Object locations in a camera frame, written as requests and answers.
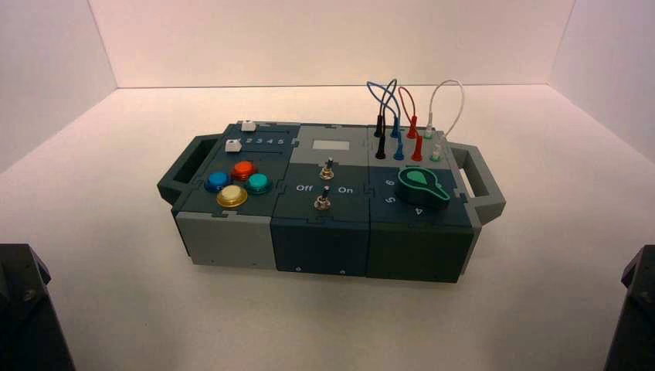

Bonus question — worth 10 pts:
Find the dark green grey task box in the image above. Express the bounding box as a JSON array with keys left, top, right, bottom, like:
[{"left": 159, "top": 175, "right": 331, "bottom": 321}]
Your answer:
[{"left": 157, "top": 121, "right": 507, "bottom": 284}]

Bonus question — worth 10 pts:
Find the teal round push button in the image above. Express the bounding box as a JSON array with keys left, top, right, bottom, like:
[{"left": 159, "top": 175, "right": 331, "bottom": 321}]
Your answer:
[{"left": 243, "top": 172, "right": 273, "bottom": 196}]

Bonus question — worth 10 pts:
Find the red round push button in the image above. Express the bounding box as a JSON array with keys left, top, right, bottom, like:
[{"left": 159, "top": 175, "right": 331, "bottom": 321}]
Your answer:
[{"left": 230, "top": 160, "right": 258, "bottom": 182}]

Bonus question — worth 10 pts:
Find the green rotary pointer knob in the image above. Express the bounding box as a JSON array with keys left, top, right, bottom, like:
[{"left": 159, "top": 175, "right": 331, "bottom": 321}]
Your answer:
[{"left": 398, "top": 167, "right": 451, "bottom": 210}]

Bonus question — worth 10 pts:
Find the yellow round push button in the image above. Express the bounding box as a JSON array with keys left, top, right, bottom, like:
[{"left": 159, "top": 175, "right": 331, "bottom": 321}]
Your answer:
[{"left": 216, "top": 185, "right": 249, "bottom": 209}]

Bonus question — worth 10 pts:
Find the blue round push button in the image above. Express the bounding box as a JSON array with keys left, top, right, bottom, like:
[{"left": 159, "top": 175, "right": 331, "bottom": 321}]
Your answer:
[{"left": 204, "top": 171, "right": 232, "bottom": 194}]

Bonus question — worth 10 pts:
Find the black jumper cable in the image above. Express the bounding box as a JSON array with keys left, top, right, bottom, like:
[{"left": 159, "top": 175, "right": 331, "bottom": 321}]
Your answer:
[{"left": 374, "top": 78, "right": 399, "bottom": 160}]

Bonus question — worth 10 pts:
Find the blue jumper cable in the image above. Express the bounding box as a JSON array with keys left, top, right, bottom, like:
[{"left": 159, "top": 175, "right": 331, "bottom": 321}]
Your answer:
[{"left": 366, "top": 80, "right": 406, "bottom": 162}]

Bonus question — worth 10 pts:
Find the red jumper cable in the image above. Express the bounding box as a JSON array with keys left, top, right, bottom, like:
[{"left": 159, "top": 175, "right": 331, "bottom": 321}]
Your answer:
[{"left": 397, "top": 86, "right": 425, "bottom": 163}]

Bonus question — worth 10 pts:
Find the white jumper cable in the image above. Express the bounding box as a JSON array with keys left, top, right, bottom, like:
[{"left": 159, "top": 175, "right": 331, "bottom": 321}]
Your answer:
[{"left": 423, "top": 79, "right": 466, "bottom": 163}]

